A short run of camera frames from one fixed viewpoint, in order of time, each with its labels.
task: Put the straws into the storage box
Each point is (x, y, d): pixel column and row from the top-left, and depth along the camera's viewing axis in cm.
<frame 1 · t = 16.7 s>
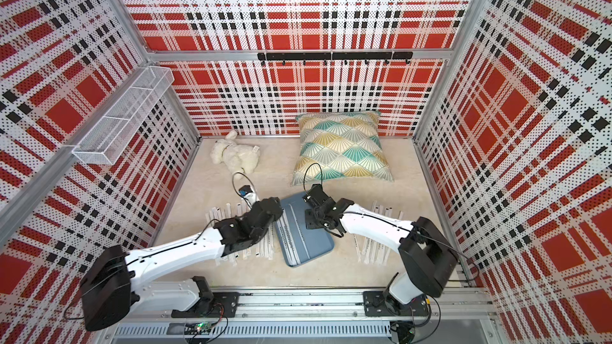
left hand: (279, 201, 83), fingers open
right hand: (314, 218, 85), fingers open
geometric fan pattern pillow: (343, 145, 96), point 18 cm above the table
blue plastic storage tray: (308, 243, 87), on the table
white plush toy: (237, 158, 102), point 10 cm above the table
white paper wrapped straw: (287, 237, 89), on the table
white paper wrapped straw 2: (216, 213, 96), on the table

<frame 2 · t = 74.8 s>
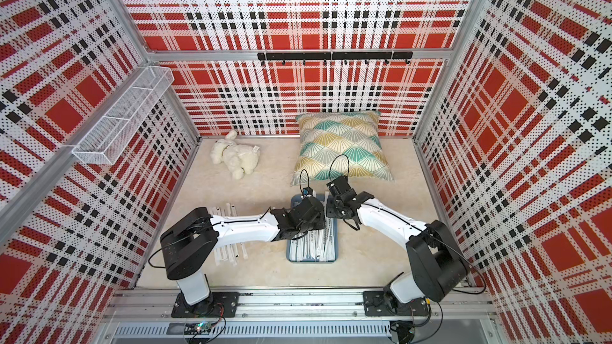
left hand: (327, 217, 87), fingers closed
right hand: (335, 208, 88), fingers open
white paper wrapped straw 3: (328, 243, 87), on the table
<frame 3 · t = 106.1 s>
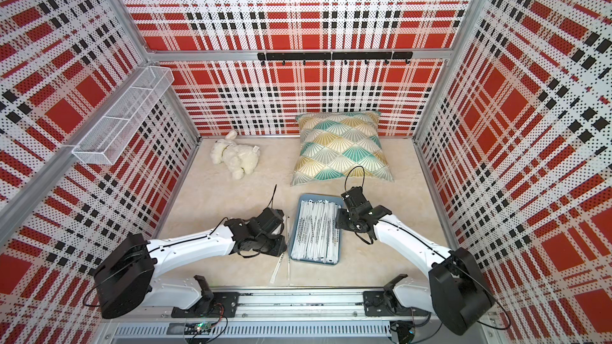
left hand: (284, 247, 83), fingers open
right hand: (343, 220, 85), fingers open
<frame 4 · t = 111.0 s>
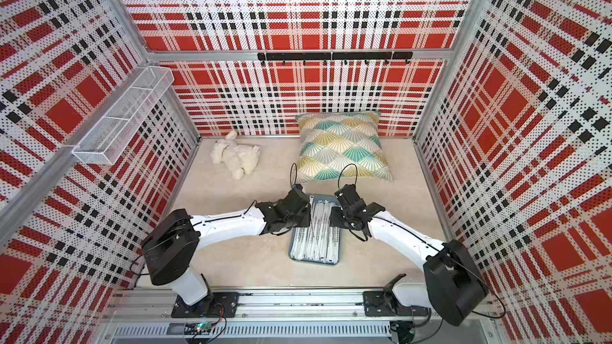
left hand: (311, 215, 87), fingers closed
right hand: (338, 217, 86), fingers open
